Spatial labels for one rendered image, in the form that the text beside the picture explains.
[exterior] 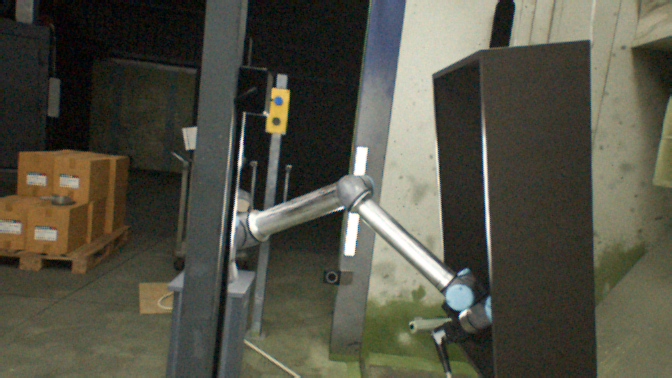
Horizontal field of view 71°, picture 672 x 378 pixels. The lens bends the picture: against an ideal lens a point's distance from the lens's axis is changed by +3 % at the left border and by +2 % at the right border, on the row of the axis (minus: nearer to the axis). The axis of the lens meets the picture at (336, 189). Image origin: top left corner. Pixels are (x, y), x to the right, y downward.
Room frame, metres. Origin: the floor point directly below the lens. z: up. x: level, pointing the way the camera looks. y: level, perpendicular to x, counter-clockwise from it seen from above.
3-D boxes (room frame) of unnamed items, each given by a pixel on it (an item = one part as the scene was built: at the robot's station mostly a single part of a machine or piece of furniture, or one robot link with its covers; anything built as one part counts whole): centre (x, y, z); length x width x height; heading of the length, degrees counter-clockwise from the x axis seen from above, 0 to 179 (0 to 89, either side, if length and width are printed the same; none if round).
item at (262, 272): (2.85, 0.40, 0.82); 0.06 x 0.06 x 1.64; 2
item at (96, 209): (4.16, 2.26, 0.33); 0.38 x 0.29 x 0.36; 11
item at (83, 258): (4.15, 2.39, 0.07); 1.20 x 0.80 x 0.14; 9
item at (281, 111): (2.79, 0.40, 1.42); 0.12 x 0.06 x 0.26; 92
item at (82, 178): (4.14, 2.26, 0.69); 0.38 x 0.29 x 0.36; 3
